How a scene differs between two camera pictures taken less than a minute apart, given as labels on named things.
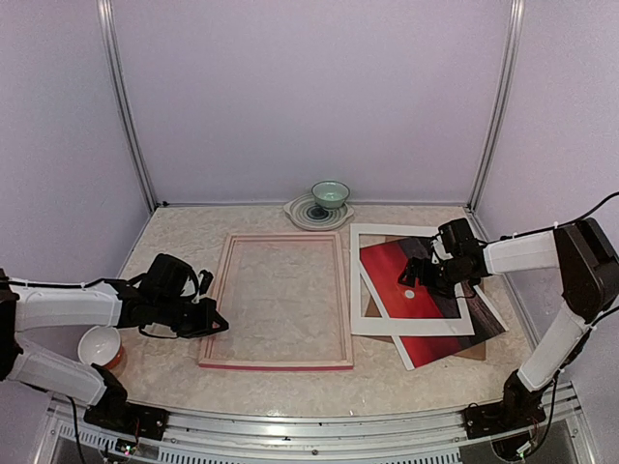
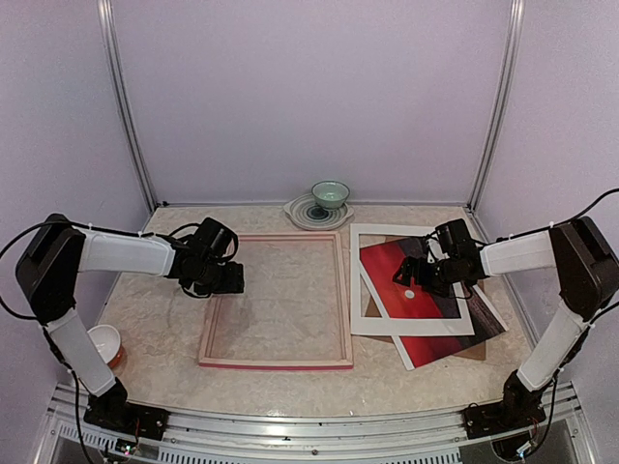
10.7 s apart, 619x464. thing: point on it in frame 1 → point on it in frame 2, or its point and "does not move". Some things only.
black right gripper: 425,280 does not move
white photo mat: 400,326 does not move
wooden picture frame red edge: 345,364 does not move
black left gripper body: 191,324 → 214,281
